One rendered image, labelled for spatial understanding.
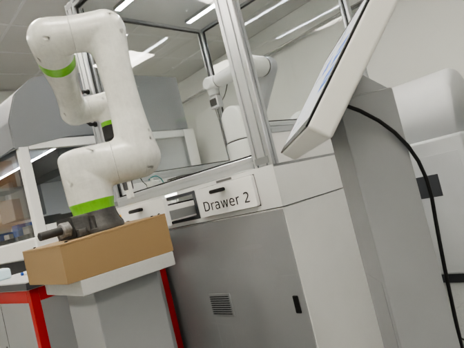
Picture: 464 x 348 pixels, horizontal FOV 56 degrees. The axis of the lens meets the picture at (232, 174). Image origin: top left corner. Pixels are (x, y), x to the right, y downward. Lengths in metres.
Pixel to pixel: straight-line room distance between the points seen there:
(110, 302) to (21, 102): 1.52
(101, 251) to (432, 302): 0.79
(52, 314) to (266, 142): 0.93
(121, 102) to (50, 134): 1.24
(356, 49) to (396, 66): 3.96
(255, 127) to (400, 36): 3.41
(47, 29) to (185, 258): 1.01
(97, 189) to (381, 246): 0.77
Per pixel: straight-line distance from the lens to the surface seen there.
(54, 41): 1.42
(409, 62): 4.71
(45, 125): 2.55
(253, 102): 1.51
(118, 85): 1.36
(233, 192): 1.57
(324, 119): 0.77
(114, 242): 1.22
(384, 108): 0.99
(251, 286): 1.64
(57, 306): 1.69
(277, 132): 1.53
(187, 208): 1.72
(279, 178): 1.48
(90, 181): 1.29
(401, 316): 1.02
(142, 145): 1.31
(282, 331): 1.63
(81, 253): 1.18
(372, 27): 0.83
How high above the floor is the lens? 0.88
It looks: 3 degrees up
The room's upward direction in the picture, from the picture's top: 14 degrees counter-clockwise
